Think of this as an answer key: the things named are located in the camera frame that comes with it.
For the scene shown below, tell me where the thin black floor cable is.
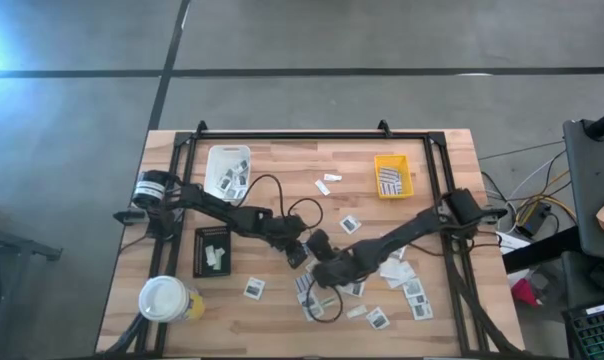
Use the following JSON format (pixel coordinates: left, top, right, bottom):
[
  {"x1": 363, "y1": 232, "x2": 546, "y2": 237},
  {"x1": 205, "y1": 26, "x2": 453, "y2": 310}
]
[{"x1": 476, "y1": 139, "x2": 566, "y2": 162}]

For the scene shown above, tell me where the dark grey side table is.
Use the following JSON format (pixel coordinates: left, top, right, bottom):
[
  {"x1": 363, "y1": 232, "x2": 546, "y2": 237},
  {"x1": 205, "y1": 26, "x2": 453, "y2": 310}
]
[{"x1": 561, "y1": 118, "x2": 604, "y2": 262}]

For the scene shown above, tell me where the white plastic bin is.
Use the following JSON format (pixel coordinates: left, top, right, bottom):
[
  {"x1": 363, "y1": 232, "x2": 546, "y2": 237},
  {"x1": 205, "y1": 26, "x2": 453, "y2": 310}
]
[{"x1": 202, "y1": 144, "x2": 252, "y2": 205}]

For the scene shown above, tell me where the yellow plastic basket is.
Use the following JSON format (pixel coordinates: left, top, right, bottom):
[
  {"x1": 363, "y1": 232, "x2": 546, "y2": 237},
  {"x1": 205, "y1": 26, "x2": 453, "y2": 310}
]
[{"x1": 373, "y1": 153, "x2": 415, "y2": 201}]

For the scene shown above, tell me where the plain white gauze packet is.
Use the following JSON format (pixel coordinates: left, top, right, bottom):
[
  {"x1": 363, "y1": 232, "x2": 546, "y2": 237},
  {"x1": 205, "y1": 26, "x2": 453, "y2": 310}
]
[
  {"x1": 385, "y1": 262, "x2": 418, "y2": 291},
  {"x1": 379, "y1": 256, "x2": 408, "y2": 281}
]

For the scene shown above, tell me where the red object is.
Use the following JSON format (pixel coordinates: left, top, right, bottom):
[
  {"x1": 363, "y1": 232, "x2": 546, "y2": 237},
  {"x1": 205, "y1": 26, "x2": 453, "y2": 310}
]
[{"x1": 510, "y1": 277, "x2": 542, "y2": 307}]

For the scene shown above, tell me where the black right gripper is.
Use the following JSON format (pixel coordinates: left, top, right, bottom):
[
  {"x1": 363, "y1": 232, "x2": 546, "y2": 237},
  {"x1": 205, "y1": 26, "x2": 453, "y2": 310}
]
[{"x1": 307, "y1": 228, "x2": 371, "y2": 290}]

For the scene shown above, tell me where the black power adapter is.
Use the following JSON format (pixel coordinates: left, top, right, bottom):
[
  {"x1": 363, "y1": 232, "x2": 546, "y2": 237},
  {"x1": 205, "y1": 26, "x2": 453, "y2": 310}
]
[{"x1": 514, "y1": 201, "x2": 552, "y2": 240}]

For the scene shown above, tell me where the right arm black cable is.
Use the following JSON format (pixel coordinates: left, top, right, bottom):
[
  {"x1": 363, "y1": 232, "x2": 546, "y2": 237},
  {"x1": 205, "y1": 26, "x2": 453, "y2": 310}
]
[{"x1": 305, "y1": 287, "x2": 344, "y2": 324}]

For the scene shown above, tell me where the white paper sheet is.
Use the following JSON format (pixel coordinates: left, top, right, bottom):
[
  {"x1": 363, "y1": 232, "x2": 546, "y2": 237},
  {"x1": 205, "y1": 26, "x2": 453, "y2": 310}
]
[{"x1": 495, "y1": 231, "x2": 532, "y2": 257}]

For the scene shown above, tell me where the backlit black keyboard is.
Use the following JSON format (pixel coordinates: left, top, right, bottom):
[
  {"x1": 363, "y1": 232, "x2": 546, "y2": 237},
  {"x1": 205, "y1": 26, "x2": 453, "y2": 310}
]
[{"x1": 560, "y1": 298, "x2": 604, "y2": 360}]

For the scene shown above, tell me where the black plastic basket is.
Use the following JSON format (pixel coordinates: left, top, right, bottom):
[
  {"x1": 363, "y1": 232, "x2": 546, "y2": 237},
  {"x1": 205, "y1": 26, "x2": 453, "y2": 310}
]
[{"x1": 192, "y1": 226, "x2": 233, "y2": 279}]

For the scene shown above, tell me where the black stand base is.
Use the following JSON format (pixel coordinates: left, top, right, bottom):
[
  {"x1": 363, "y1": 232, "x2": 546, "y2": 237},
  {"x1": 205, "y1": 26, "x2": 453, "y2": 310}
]
[{"x1": 0, "y1": 198, "x2": 64, "y2": 360}]

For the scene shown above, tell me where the yellow floor cable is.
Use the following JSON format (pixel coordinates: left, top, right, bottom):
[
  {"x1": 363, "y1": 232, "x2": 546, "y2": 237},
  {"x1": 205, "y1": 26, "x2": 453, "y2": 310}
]
[{"x1": 514, "y1": 168, "x2": 579, "y2": 227}]

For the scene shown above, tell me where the black table leg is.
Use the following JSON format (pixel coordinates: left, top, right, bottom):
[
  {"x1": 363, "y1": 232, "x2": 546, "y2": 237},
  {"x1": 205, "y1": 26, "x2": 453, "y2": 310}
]
[{"x1": 501, "y1": 225, "x2": 583, "y2": 275}]

